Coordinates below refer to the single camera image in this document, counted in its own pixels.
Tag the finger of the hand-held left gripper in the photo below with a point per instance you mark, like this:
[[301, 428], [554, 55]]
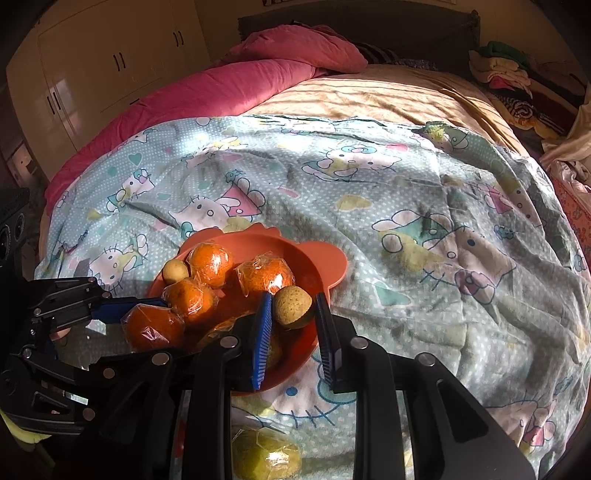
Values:
[[69, 383], [115, 310]]

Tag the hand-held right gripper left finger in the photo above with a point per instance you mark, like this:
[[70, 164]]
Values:
[[261, 341]]

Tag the plastic-wrapped green citrus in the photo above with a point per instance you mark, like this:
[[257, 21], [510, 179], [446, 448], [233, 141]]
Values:
[[265, 454]]

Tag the beige bed sheet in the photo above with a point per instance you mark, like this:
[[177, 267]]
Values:
[[392, 101]]

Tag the striped dark cloth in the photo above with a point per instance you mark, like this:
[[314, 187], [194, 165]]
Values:
[[376, 54]]

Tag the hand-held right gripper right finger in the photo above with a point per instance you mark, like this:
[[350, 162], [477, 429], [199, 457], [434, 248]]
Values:
[[328, 350]]

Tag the pink floral cloth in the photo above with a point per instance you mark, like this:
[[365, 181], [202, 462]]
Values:
[[575, 212]]

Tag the small tan longan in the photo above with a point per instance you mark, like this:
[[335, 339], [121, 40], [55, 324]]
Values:
[[175, 271], [276, 351]]

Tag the large tan longan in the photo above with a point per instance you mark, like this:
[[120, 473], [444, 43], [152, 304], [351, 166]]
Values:
[[292, 307]]

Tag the pile of folded clothes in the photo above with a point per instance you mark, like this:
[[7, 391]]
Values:
[[521, 87]]

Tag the pink duvet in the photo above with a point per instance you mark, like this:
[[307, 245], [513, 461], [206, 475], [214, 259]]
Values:
[[207, 87]]

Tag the cartoon cat printed blanket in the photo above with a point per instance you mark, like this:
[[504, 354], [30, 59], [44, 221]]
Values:
[[415, 230]]

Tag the beige curtain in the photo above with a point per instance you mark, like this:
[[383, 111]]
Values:
[[572, 138]]

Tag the cream wardrobe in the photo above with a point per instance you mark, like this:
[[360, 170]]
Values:
[[101, 69]]

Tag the dark headboard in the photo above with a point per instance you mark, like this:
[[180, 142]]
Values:
[[415, 32]]

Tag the small plastic-wrapped orange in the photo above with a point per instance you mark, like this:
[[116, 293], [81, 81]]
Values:
[[189, 298]]

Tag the pink plate with ears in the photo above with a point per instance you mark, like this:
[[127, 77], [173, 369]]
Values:
[[300, 261]]

